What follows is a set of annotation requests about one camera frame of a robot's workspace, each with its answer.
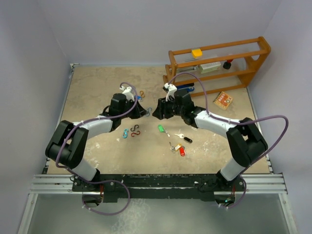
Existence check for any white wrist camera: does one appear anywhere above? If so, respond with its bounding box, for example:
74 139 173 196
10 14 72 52
119 86 135 101
163 83 177 102

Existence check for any blue handled tool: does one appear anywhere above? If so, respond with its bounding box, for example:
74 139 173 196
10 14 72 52
176 83 195 92

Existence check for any key with black tag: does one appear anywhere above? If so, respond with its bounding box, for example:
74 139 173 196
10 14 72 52
175 134 193 143

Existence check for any key with green tag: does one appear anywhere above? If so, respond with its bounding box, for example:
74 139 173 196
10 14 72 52
158 125 170 137

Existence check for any red black bottle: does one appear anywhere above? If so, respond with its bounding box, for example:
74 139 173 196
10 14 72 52
223 59 233 70

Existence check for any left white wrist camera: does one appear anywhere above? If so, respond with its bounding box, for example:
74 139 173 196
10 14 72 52
119 86 135 101

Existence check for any purple cable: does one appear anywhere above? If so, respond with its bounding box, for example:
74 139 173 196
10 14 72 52
167 72 290 210
55 82 137 215

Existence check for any key with yellow tag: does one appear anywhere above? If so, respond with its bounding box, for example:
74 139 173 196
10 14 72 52
169 142 182 153

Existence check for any white box on shelf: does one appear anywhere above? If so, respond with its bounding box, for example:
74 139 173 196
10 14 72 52
199 61 221 74

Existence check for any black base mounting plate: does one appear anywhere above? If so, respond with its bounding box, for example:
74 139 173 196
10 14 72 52
80 174 246 203

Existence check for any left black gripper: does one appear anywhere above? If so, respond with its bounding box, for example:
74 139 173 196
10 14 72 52
119 98 147 119

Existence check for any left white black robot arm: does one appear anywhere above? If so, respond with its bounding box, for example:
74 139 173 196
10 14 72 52
45 94 147 192

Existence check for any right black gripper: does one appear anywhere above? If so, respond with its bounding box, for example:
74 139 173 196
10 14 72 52
153 96 184 120

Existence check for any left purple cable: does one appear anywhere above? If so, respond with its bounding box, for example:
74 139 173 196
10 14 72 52
55 82 137 215

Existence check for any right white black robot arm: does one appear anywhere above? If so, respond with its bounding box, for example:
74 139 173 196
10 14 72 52
153 90 268 191

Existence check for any wooden shelf rack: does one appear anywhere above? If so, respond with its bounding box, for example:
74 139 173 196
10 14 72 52
163 37 271 97

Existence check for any yellow cap container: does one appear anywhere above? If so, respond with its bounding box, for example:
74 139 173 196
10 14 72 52
191 48 203 59

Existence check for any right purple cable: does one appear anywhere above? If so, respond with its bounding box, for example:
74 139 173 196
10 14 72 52
167 72 290 210

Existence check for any light blue S carabiner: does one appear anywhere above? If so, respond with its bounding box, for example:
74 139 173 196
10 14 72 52
122 129 129 138

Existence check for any key with red tag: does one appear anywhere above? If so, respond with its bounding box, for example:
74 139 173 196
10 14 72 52
179 146 186 156

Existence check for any aluminium rail frame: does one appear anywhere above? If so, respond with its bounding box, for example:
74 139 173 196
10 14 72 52
28 63 289 195

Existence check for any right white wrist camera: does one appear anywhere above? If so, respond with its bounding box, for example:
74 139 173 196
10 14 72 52
163 83 177 102

